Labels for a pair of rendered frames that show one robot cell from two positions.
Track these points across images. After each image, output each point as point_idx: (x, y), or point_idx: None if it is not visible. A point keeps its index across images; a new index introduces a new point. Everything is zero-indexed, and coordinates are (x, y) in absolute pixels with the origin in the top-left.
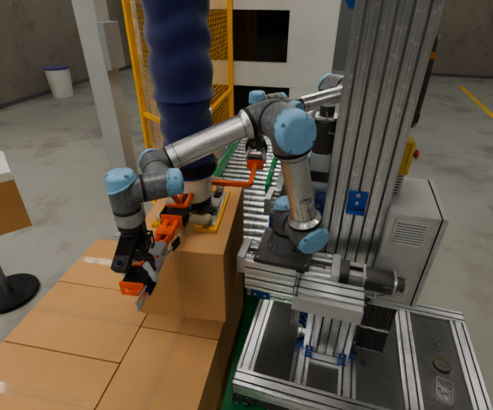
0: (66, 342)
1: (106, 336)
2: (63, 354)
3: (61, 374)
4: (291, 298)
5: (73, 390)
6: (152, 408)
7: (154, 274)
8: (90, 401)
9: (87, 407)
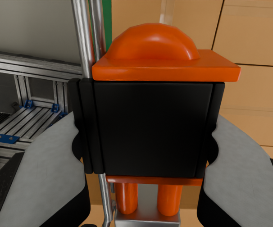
0: None
1: (233, 90)
2: None
3: None
4: (23, 145)
5: (253, 23)
6: (158, 16)
7: (42, 135)
8: (229, 14)
9: (231, 6)
